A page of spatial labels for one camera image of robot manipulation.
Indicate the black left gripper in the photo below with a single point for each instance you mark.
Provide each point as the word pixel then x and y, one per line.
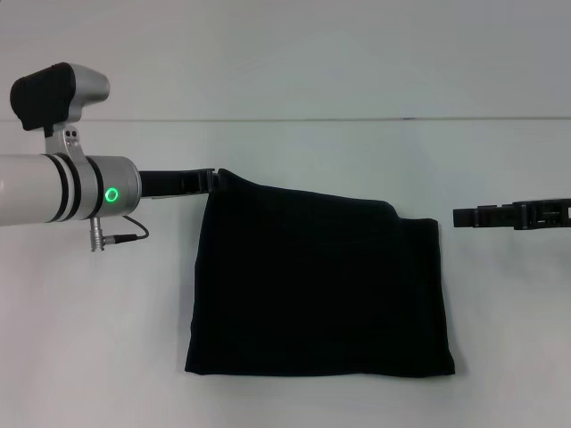
pixel 174 183

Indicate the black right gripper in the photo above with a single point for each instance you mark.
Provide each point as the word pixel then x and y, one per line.
pixel 544 214

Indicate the black shirt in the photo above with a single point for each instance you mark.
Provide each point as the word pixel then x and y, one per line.
pixel 312 276

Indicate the white and silver left robot arm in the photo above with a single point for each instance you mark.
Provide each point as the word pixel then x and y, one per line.
pixel 67 187

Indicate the silver left camera mount bracket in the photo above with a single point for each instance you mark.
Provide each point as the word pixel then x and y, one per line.
pixel 67 142

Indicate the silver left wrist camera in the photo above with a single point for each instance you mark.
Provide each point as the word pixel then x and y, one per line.
pixel 53 93

